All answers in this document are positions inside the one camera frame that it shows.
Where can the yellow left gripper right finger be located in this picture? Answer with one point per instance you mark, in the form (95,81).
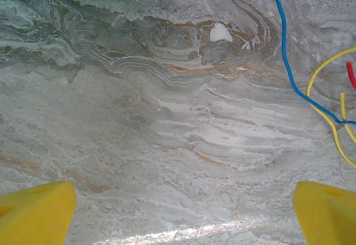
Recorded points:
(328,217)

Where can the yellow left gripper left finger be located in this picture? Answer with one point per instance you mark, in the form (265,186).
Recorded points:
(33,214)

